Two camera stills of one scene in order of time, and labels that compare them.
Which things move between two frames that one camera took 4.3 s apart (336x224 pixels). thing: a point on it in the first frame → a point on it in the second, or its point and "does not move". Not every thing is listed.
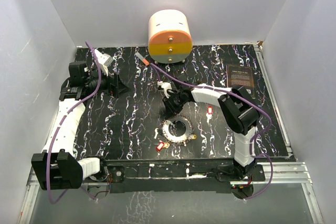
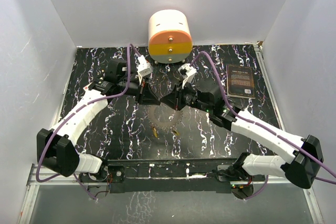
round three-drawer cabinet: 169,38 does not move
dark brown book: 238,76 does not move
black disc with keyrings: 176,130 → 163,116
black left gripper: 114,87 → 145,95
